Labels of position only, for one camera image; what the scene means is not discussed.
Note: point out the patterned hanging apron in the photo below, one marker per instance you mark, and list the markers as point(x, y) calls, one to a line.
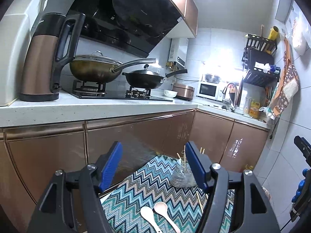
point(288, 85)

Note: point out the white water heater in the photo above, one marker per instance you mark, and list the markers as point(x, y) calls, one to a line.
point(178, 51)

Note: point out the oil bottle on floor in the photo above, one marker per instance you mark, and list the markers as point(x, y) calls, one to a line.
point(249, 167)

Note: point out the white ceramic spoon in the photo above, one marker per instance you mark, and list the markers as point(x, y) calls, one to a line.
point(148, 215)

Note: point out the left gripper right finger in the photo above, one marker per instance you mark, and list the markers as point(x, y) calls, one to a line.
point(251, 211)

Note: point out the chrome kitchen faucet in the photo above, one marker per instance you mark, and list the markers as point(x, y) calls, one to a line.
point(231, 90)

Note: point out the yellow oil bottle on counter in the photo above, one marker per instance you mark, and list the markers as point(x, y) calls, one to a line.
point(254, 109)

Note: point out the pink beige ceramic spoon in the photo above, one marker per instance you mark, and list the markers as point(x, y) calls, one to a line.
point(161, 208)

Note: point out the black range hood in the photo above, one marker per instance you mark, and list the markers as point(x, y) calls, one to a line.
point(134, 26)

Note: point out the wire utensil basket plastic liner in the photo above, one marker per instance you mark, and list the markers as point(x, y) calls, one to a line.
point(182, 176)

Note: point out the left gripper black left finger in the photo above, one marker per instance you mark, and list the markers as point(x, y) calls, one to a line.
point(54, 211)

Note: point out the copper rice cooker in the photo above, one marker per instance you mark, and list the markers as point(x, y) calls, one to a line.
point(184, 92)

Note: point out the black wall dish rack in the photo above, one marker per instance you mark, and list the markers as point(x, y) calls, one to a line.
point(258, 61)

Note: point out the zigzag woven placemat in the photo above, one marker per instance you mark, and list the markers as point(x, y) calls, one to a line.
point(147, 186)

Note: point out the copper lower cabinets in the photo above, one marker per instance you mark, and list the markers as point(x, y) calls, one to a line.
point(31, 154)

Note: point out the yellow cylinder container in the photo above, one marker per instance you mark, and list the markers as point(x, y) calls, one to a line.
point(274, 33)

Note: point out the white appliance at left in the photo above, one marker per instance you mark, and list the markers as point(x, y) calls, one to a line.
point(16, 25)

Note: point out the white microwave oven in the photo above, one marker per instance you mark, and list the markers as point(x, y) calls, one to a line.
point(210, 90)

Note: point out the white bowl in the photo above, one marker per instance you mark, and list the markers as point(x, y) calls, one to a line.
point(169, 93)

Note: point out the bronze wok with glass lid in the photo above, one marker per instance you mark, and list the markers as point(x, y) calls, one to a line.
point(101, 69)

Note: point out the black gas stove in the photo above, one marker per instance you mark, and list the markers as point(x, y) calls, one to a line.
point(84, 90)

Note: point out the blue gloved right hand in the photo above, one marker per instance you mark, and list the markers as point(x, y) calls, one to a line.
point(300, 186)

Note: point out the black wok pan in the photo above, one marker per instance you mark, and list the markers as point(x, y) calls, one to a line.
point(147, 79)

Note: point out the copper upper cabinet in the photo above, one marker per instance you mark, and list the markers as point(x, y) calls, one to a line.
point(188, 22)

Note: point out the steel bowls on microwave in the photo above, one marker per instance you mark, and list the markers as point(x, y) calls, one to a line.
point(212, 78)

